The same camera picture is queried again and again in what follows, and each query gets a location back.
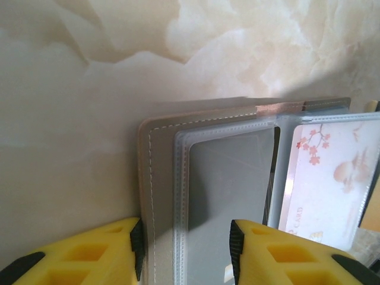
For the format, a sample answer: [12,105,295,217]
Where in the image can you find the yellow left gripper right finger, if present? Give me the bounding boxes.
[230,218,380,285]

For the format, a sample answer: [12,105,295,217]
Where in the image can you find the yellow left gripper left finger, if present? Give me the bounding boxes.
[0,216,146,285]

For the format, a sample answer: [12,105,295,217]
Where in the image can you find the white blossom print card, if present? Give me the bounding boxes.
[267,121,380,250]

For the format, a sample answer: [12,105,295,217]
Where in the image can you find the grey leather card holder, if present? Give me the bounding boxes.
[138,96,380,285]

